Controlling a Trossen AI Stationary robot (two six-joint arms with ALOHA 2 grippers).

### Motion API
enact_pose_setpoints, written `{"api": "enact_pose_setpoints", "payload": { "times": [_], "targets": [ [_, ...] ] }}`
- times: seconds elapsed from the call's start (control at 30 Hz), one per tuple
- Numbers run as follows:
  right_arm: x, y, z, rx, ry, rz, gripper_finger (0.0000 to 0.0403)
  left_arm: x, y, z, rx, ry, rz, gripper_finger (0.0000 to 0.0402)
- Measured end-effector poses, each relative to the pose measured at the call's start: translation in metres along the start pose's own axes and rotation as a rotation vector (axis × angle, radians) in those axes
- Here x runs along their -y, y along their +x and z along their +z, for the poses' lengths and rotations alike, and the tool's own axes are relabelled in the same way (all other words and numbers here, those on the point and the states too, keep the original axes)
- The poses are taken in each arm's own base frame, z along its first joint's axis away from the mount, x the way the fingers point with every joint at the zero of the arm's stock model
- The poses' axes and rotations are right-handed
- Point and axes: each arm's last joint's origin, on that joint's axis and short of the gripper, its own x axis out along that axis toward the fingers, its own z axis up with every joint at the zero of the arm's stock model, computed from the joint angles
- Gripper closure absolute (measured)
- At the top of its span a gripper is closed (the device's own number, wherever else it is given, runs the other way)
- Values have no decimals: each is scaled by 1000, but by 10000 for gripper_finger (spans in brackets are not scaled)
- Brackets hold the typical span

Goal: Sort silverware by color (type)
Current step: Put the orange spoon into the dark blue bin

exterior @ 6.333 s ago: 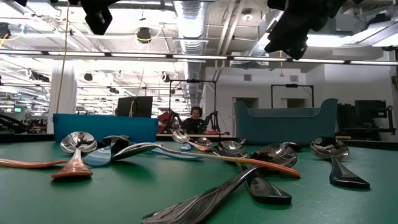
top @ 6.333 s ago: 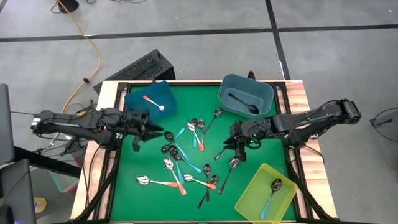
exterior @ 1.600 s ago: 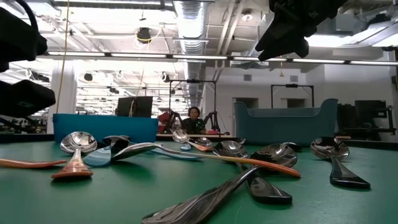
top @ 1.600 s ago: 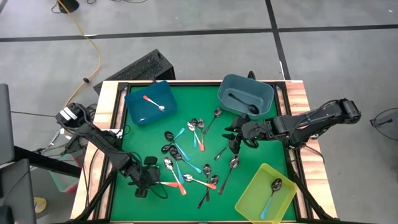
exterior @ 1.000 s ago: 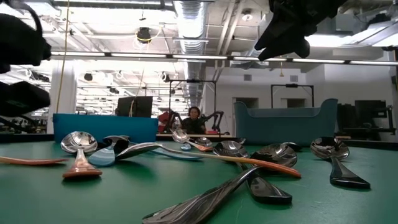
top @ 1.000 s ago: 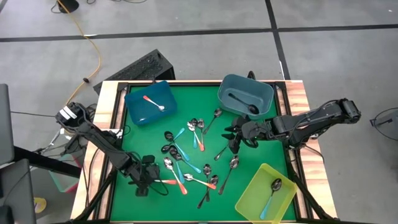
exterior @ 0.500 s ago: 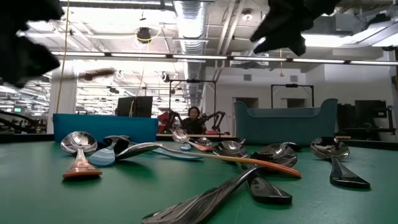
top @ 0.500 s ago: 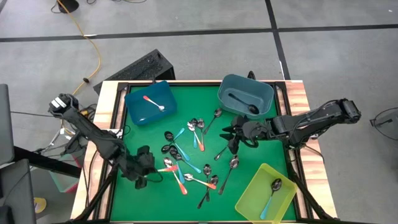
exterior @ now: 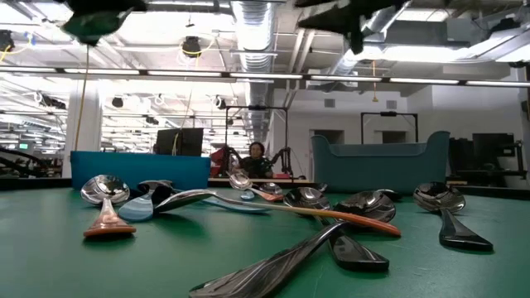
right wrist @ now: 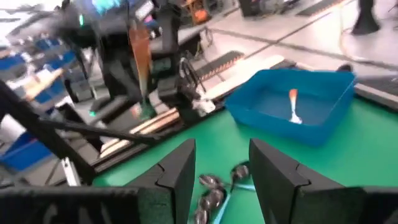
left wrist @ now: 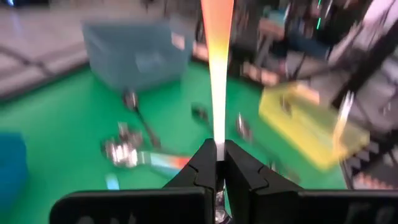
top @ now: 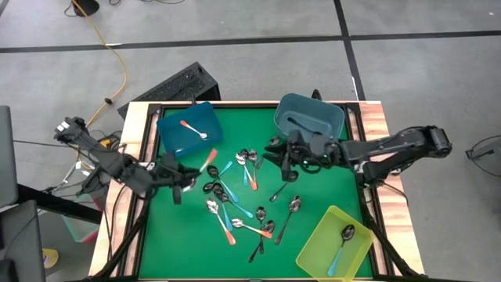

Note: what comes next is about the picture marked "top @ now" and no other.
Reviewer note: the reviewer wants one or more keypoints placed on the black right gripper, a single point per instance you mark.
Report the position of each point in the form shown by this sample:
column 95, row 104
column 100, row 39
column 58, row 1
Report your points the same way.
column 313, row 150

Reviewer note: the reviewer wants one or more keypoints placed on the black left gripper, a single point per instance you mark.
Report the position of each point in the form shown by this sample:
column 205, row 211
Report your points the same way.
column 166, row 172

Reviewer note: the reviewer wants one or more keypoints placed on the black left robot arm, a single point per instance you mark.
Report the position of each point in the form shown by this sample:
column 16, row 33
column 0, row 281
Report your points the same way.
column 105, row 158

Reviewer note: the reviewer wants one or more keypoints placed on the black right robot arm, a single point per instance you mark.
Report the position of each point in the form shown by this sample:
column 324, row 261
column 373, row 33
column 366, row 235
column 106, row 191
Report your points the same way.
column 391, row 147

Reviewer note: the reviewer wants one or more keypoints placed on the blue rectangular plastic bin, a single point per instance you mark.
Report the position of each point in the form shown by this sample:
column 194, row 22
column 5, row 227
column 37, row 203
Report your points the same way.
column 207, row 117

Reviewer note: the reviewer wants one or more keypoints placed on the black computer case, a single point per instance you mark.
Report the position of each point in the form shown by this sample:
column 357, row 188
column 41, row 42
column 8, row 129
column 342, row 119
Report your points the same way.
column 176, row 86

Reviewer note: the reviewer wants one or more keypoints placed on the yellow translucent plastic bin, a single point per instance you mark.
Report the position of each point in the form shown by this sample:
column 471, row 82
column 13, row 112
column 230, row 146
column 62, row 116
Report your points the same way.
column 313, row 254

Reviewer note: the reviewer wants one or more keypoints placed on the black bar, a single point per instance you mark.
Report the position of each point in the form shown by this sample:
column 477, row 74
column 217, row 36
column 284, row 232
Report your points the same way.
column 58, row 203

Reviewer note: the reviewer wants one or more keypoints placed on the grey monitor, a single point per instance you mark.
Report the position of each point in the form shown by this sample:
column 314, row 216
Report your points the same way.
column 6, row 156

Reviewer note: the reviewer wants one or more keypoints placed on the black round stand base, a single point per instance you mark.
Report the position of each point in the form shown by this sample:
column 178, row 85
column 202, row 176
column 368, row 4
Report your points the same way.
column 84, row 6

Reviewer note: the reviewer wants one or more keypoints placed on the white corner bracket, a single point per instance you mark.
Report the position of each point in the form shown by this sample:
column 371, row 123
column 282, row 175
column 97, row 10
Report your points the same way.
column 150, row 166

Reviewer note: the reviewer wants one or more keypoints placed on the black frame strut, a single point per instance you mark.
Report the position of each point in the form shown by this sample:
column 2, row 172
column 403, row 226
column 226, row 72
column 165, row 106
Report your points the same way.
column 125, row 239
column 385, row 244

